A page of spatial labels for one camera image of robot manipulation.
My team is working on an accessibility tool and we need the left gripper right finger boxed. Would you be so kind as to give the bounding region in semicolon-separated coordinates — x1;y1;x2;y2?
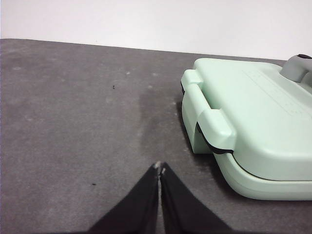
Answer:
159;161;234;234

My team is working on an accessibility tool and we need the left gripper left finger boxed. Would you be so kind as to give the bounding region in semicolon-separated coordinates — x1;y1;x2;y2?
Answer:
86;162;164;234

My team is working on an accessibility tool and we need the mint green breakfast machine base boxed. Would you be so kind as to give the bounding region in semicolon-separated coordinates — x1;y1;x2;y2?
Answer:
181;90;312;201

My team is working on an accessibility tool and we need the mint green hinged griddle cover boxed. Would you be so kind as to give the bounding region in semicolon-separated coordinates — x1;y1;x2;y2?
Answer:
180;58;312;181

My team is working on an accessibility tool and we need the chrome griddle cover handle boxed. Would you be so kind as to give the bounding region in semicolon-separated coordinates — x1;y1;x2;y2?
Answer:
280;54;312;83

